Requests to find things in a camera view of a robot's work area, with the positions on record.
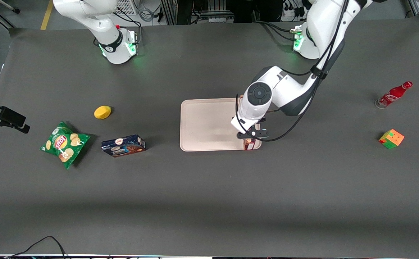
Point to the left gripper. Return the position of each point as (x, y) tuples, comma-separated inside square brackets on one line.
[(263, 119)]

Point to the red cookie box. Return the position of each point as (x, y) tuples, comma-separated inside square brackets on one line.
[(249, 144)]

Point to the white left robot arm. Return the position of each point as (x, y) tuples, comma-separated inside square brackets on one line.
[(324, 25)]

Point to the beige plastic tray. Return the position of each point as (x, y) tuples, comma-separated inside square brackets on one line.
[(205, 124)]

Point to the blue cookie box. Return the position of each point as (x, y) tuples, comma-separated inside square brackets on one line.
[(123, 145)]

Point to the white mesh box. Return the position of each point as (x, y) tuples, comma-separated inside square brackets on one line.
[(126, 6)]

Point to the green chips bag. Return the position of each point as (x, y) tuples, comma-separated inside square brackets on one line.
[(63, 144)]

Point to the dark grey table mat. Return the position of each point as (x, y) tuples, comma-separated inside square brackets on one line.
[(209, 201)]

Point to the yellow lemon-shaped object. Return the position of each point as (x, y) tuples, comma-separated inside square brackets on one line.
[(102, 112)]

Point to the grey chair base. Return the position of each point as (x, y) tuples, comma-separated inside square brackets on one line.
[(0, 16)]

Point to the white power strip black plugs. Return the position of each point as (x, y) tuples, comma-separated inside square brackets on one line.
[(292, 10)]

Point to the colourful puzzle cube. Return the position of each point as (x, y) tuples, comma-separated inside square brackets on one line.
[(391, 139)]

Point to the black equipment rack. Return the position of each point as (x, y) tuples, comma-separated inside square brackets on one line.
[(202, 7)]

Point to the red cola bottle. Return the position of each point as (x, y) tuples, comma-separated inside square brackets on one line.
[(392, 94)]

